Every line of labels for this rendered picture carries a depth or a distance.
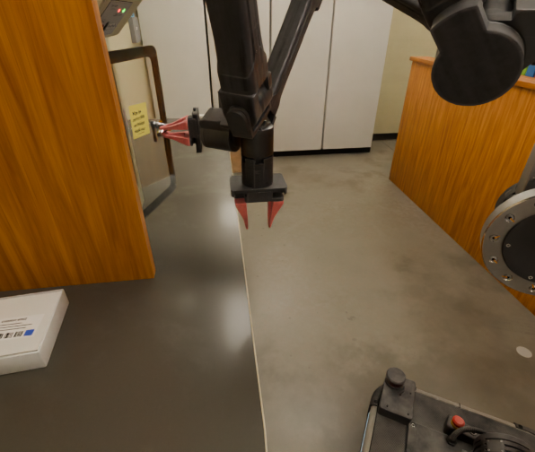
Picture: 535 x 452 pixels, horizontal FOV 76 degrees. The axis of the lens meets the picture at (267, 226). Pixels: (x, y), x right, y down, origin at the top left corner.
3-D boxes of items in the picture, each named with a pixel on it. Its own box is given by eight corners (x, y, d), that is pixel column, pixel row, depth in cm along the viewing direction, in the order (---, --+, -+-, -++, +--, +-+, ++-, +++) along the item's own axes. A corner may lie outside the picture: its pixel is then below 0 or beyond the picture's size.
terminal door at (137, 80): (119, 240, 83) (69, 56, 62) (174, 187, 108) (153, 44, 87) (122, 241, 83) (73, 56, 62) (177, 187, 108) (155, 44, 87)
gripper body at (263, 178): (229, 184, 67) (227, 147, 63) (281, 181, 68) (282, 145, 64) (231, 200, 61) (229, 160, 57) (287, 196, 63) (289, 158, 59)
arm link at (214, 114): (243, 112, 49) (266, 78, 53) (177, 103, 53) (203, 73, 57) (258, 171, 59) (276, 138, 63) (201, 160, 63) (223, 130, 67)
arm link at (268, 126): (265, 126, 54) (278, 117, 59) (227, 120, 57) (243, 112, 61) (265, 167, 58) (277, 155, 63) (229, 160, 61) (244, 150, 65)
